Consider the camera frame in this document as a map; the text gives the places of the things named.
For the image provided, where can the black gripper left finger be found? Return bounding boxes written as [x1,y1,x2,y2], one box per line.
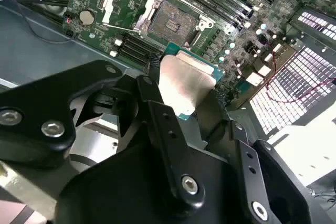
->
[0,54,206,214]

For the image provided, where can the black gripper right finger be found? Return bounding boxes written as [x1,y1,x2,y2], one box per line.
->
[213,87,324,224]

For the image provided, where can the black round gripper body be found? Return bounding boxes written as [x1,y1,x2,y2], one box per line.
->
[55,136,248,224]

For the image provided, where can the metal socket cover frame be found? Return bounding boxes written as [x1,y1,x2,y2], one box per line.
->
[101,0,169,37]

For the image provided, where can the silver CPU with green edge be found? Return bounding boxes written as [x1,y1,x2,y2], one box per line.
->
[158,41,226,121]

